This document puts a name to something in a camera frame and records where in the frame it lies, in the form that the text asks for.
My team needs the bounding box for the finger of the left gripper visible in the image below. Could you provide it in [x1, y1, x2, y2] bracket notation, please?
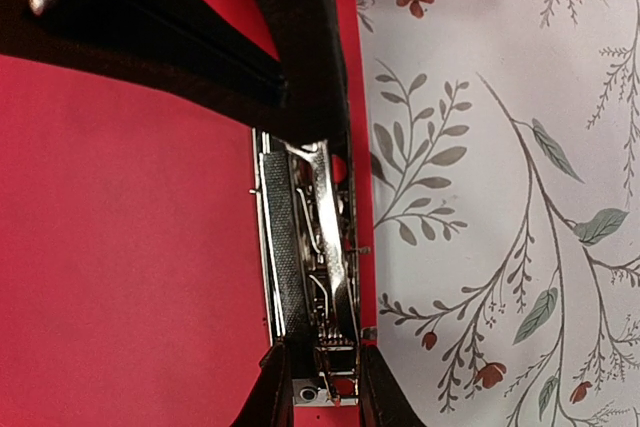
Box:
[1, 0, 349, 146]

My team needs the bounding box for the red file folder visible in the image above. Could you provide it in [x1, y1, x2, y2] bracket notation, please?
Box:
[0, 0, 379, 427]

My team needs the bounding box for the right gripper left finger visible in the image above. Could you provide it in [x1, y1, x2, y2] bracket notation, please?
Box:
[231, 341, 294, 427]

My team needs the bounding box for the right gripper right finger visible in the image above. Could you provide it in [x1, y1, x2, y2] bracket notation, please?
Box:
[359, 344, 425, 427]

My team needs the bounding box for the metal folder clip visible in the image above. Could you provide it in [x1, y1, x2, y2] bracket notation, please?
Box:
[252, 129, 363, 407]

